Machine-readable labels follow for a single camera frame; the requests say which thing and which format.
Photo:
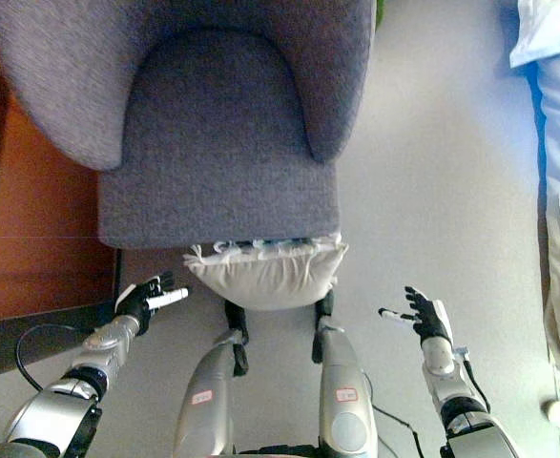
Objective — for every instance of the silver left robot leg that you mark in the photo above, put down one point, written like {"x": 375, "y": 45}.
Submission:
{"x": 213, "y": 386}

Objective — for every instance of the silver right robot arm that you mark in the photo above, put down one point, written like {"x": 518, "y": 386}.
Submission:
{"x": 461, "y": 403}

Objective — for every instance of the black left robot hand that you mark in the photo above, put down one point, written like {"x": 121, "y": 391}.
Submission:
{"x": 142, "y": 298}

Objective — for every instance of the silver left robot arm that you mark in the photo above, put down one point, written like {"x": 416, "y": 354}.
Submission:
{"x": 67, "y": 386}

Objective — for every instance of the light blue bed sheet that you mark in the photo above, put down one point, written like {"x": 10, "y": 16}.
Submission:
{"x": 553, "y": 90}

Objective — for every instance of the brown wooden cabinet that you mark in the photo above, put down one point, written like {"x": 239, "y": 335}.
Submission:
{"x": 31, "y": 200}

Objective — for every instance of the white tasselled pillow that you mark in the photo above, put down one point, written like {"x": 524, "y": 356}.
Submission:
{"x": 265, "y": 279}

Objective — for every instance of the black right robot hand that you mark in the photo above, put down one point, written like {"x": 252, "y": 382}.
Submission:
{"x": 427, "y": 318}

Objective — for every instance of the grey fabric armchair sofa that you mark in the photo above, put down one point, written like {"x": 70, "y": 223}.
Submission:
{"x": 222, "y": 143}

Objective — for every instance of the green plant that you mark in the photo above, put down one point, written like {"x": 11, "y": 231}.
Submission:
{"x": 381, "y": 12}

